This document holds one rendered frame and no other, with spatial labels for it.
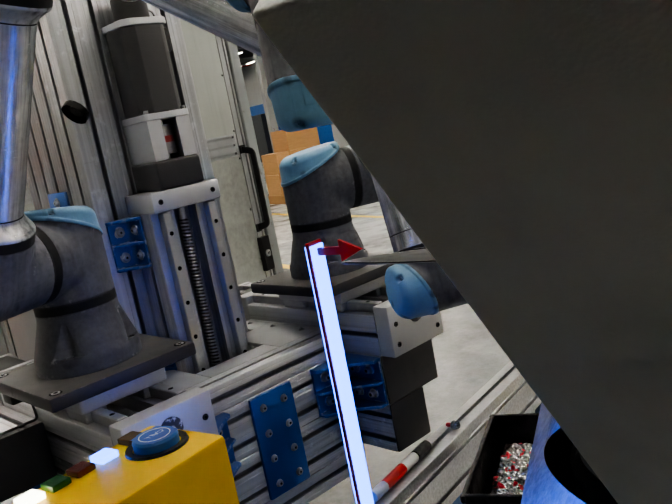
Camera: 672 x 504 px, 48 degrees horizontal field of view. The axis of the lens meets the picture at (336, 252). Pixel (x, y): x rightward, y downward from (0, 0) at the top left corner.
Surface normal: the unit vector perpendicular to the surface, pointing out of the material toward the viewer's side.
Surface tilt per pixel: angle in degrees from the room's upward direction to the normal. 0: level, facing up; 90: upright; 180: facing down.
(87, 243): 88
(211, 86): 90
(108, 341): 72
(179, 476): 90
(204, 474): 90
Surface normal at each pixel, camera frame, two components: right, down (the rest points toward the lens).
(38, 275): 0.91, 0.01
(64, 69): 0.68, 0.00
